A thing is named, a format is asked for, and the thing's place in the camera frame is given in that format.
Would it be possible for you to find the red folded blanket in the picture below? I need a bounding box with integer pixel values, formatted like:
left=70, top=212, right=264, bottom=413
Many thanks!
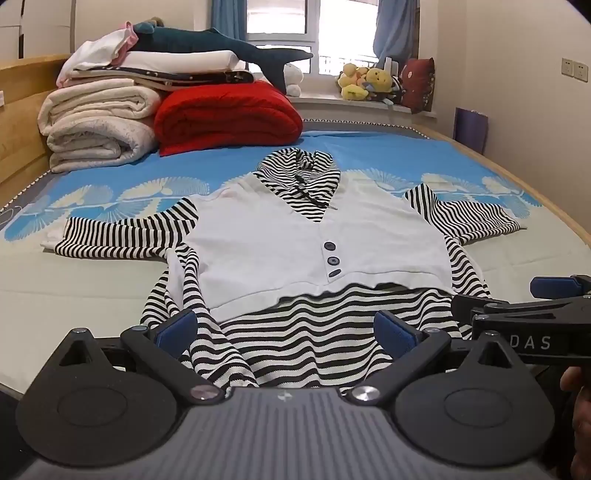
left=154, top=79, right=305, bottom=158

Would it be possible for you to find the window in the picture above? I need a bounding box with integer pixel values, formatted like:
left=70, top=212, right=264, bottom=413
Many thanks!
left=246, top=0, right=383, bottom=77

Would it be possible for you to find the purple bag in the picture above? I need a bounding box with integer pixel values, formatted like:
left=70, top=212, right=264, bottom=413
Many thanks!
left=453, top=107, right=489, bottom=156

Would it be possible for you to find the yellow duck plush toy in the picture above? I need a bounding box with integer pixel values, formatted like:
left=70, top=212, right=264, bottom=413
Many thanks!
left=365, top=67, right=394, bottom=101

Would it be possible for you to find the white folded pillow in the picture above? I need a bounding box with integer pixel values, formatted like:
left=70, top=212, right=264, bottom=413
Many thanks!
left=71, top=50, right=240, bottom=78

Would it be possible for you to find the striped hooded shirt white vest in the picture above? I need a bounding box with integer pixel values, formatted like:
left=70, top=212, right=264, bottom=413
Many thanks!
left=41, top=147, right=529, bottom=398

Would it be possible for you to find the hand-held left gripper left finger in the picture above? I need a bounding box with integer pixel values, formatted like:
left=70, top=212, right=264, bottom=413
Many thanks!
left=60, top=308, right=227, bottom=406

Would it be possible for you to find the dark red cushion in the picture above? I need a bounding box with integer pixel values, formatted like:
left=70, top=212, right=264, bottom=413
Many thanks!
left=398, top=57, right=437, bottom=114

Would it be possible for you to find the dark teal shark plush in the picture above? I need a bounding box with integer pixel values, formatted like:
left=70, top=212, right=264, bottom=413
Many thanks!
left=129, top=21, right=315, bottom=92

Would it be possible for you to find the white plush toy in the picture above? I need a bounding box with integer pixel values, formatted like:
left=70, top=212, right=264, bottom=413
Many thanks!
left=283, top=62, right=304, bottom=97

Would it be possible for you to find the wooden headboard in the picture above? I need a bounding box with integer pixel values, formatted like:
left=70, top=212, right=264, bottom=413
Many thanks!
left=0, top=54, right=71, bottom=209

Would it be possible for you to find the dark dotted folded cloth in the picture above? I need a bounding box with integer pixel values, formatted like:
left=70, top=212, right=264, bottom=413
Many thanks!
left=68, top=65, right=256, bottom=92

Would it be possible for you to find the person's right hand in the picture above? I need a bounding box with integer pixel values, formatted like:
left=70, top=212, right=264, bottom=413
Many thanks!
left=560, top=367, right=591, bottom=472

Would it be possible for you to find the white pink folded cloth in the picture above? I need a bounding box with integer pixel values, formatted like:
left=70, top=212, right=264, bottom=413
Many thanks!
left=55, top=21, right=139, bottom=88

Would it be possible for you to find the blue curtain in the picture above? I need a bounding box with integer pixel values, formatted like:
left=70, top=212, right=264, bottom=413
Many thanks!
left=217, top=0, right=251, bottom=34
left=372, top=0, right=420, bottom=70

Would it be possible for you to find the white fleecy folded blanket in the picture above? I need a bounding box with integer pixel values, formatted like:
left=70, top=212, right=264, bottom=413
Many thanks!
left=46, top=115, right=160, bottom=175

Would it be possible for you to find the cream folded blanket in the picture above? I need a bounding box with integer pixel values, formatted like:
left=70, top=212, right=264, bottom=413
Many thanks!
left=38, top=78, right=162, bottom=136

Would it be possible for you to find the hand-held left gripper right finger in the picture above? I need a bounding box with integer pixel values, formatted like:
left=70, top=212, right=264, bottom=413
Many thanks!
left=346, top=310, right=518, bottom=407

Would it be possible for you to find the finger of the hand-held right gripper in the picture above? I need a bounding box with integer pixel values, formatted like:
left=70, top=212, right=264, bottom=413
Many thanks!
left=450, top=294, right=511, bottom=324
left=529, top=275, right=591, bottom=300

